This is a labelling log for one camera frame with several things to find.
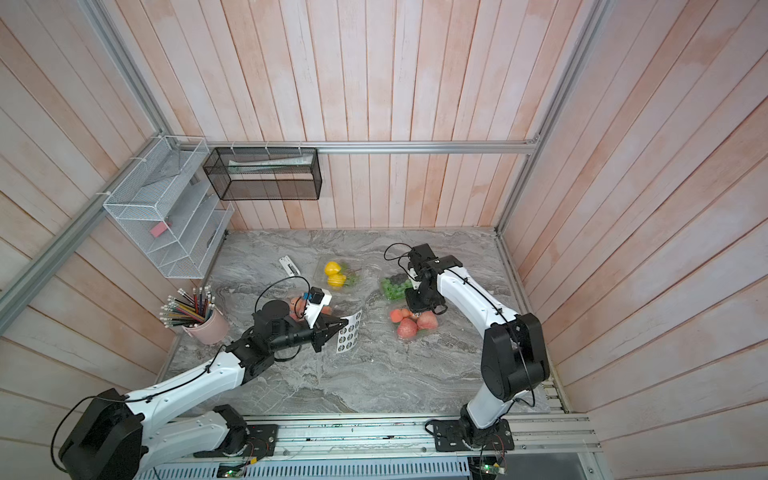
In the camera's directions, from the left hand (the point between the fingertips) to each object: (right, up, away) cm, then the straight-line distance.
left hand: (345, 326), depth 76 cm
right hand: (+20, +4, +12) cm, 24 cm away
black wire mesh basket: (-32, +48, +29) cm, 65 cm away
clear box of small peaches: (-10, +6, -8) cm, 14 cm away
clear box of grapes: (+14, +8, +22) cm, 27 cm away
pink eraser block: (-54, +26, +7) cm, 60 cm away
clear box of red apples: (+18, -3, +13) cm, 23 cm away
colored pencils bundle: (-46, +3, +7) cm, 47 cm away
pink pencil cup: (-40, -4, +9) cm, 41 cm away
